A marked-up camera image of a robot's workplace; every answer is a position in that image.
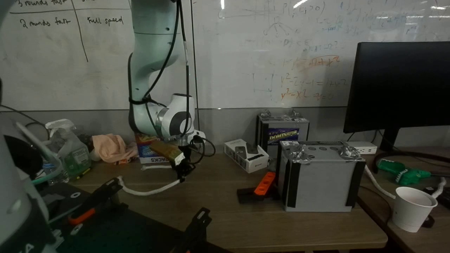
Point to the green liquid spray bottle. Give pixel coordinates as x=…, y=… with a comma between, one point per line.
x=73, y=155

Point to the orange block with holes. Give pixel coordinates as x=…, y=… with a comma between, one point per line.
x=265, y=184

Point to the blue cardboard box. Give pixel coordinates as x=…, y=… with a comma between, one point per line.
x=146, y=153

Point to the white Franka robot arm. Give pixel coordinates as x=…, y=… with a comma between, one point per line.
x=156, y=29

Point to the clear plastic water bottle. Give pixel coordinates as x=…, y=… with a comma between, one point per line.
x=40, y=150

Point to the black flat block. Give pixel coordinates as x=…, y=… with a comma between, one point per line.
x=247, y=195

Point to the small white open box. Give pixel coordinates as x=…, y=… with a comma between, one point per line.
x=248, y=160

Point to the black computer monitor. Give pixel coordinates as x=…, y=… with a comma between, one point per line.
x=399, y=85

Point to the white power strip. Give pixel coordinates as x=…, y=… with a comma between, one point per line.
x=364, y=148

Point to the peach cloth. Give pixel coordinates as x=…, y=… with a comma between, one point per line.
x=111, y=150

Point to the large grey metal box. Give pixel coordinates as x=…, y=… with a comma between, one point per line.
x=319, y=184

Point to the grey box with label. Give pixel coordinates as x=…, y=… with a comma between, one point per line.
x=282, y=129

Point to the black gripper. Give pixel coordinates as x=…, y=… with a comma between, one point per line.
x=188, y=162

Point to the white paper cup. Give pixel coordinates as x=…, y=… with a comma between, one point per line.
x=413, y=209

